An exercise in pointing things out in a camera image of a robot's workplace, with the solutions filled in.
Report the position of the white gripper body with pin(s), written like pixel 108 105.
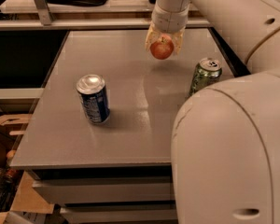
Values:
pixel 168 22

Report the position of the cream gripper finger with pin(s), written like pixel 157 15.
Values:
pixel 178 41
pixel 153 35

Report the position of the red apple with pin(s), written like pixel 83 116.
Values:
pixel 162 48

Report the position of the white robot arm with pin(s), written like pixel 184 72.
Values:
pixel 225 150

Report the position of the green soda can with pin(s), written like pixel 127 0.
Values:
pixel 207 72

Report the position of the blue soda can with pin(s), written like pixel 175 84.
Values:
pixel 93 97

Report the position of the grey drawer cabinet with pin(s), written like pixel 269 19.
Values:
pixel 144 96

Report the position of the upper grey drawer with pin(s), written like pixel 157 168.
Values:
pixel 106 190

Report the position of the grey drawer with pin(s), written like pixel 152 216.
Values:
pixel 122 213
pixel 106 190

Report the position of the wooden crate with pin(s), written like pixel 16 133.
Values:
pixel 15 123

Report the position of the lower grey drawer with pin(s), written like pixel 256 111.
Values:
pixel 122 213

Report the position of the cardboard box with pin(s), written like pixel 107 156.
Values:
pixel 19 203

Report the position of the left metal bracket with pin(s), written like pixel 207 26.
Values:
pixel 43 12

